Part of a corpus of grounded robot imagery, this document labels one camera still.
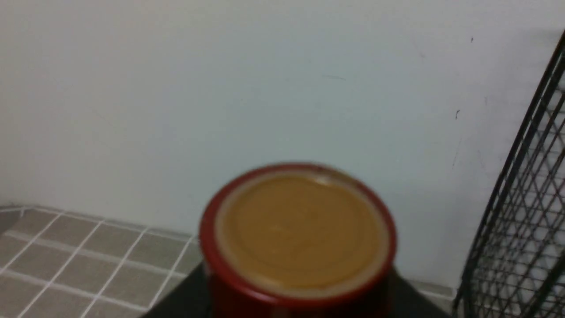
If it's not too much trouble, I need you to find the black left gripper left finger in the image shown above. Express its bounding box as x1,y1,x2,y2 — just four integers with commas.
143,263,212,318

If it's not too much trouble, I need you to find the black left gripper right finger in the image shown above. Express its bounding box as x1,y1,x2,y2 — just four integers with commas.
388,268,450,318

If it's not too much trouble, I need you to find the dark soy sauce bottle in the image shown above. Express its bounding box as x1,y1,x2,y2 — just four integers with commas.
199,162,397,318

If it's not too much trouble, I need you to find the black wire mesh shelf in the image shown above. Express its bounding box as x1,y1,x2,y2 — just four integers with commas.
451,35,565,318

